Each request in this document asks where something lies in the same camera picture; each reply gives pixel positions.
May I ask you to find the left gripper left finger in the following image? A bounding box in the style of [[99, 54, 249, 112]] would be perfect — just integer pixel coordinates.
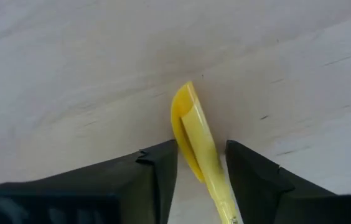
[[0, 139, 179, 224]]

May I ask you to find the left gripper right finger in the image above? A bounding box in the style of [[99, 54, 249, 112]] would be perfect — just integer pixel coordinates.
[[225, 139, 351, 224]]

